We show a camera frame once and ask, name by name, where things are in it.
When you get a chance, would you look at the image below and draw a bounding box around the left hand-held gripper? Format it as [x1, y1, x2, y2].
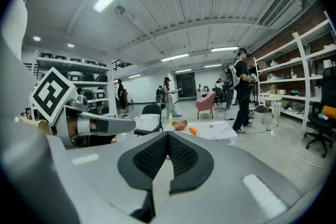
[29, 67, 136, 149]

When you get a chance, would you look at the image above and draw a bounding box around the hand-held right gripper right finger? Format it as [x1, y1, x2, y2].
[153, 131, 303, 224]

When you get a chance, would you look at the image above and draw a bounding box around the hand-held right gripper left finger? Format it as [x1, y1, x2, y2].
[47, 131, 169, 224]

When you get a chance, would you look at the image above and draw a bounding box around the brown wooden bowl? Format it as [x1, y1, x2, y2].
[172, 120, 188, 131]

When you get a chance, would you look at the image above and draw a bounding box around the person's left hand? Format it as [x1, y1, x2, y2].
[66, 115, 79, 137]

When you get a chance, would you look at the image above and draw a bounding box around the white plastic storage bin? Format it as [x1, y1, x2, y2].
[134, 113, 161, 132]

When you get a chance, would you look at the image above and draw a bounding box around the white shelving unit with cases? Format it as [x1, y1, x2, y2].
[30, 50, 118, 118]

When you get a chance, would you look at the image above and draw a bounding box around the black folding chair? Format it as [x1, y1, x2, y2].
[133, 104, 164, 137]

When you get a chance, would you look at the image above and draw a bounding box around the row of equipment cases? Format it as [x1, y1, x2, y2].
[38, 51, 110, 115]

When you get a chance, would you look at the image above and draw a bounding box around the pink armchair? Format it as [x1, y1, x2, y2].
[195, 91, 216, 120]

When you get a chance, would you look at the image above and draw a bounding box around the white round side table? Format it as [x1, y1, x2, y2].
[261, 95, 283, 131]

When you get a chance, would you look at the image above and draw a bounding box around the black office chair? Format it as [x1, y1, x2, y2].
[303, 67, 336, 158]

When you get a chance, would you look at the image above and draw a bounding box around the orange cushion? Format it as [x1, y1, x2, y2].
[320, 105, 336, 120]

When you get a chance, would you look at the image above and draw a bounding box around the person's grey shirt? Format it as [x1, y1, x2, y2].
[0, 0, 48, 124]

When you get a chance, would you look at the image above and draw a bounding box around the white metal shelving unit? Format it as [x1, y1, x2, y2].
[253, 10, 336, 131]

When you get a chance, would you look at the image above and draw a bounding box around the ceiling air conditioner unit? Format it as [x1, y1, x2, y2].
[256, 0, 305, 28]

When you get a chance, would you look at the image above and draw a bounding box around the white power cable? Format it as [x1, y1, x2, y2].
[237, 127, 329, 175]

